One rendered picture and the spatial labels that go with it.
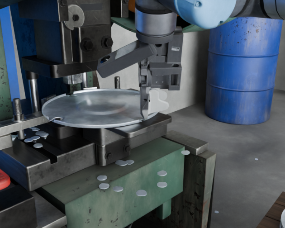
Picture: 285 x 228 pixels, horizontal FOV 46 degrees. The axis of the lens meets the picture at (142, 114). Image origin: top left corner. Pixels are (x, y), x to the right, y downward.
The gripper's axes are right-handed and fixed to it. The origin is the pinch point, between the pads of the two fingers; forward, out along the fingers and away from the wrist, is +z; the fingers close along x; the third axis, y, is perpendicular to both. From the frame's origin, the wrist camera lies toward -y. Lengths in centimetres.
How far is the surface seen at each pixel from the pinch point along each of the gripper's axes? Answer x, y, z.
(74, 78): 17.2, -17.1, 1.6
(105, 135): 1.2, -8.7, 7.3
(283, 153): 105, 103, 120
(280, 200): 15, 51, 52
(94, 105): 7.8, -11.3, 3.4
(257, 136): 132, 96, 130
